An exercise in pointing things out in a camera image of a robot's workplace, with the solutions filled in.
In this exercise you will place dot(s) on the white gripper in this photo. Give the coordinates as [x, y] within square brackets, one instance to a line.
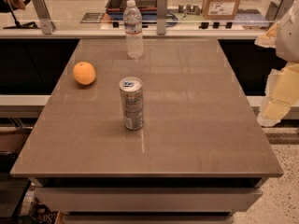
[290, 40]

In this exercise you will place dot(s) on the silver redbull can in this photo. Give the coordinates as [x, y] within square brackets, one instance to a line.
[131, 89]

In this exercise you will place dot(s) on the brown cardboard box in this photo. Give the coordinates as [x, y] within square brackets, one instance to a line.
[220, 9]

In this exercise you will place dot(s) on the clear plastic water bottle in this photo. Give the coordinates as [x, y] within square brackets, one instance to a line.
[132, 19]

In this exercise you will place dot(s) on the orange fruit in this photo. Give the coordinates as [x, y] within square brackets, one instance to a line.
[84, 73]

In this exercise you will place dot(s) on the right metal glass bracket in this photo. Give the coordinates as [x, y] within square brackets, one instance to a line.
[277, 9]

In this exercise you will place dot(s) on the metal glass bracket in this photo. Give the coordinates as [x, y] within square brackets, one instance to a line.
[277, 9]
[46, 23]
[161, 16]

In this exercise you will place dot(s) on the middle metal glass bracket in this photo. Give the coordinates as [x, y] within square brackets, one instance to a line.
[161, 16]

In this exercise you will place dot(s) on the left metal glass bracket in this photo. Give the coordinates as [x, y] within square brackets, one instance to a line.
[46, 23]

